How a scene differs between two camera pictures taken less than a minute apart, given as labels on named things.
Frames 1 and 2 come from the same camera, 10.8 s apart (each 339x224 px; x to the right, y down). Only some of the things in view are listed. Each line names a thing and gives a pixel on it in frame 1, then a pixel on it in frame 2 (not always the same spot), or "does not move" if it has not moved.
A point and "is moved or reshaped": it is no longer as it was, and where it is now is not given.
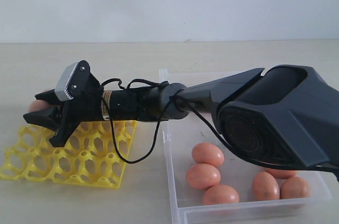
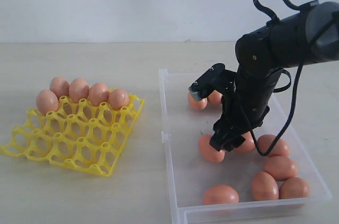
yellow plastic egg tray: (95, 154) is moved or reshaped
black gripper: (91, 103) to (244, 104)
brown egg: (265, 187) does not move
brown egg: (207, 153) is moved or reshaped
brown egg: (220, 194) does not move
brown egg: (202, 176) to (207, 151)
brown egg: (39, 105) is moved or reshaped
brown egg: (294, 187) does not move
